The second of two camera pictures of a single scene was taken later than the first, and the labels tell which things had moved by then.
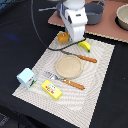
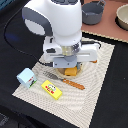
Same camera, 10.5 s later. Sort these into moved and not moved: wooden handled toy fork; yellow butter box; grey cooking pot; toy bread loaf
Moved: toy bread loaf
Not moved: yellow butter box; wooden handled toy fork; grey cooking pot
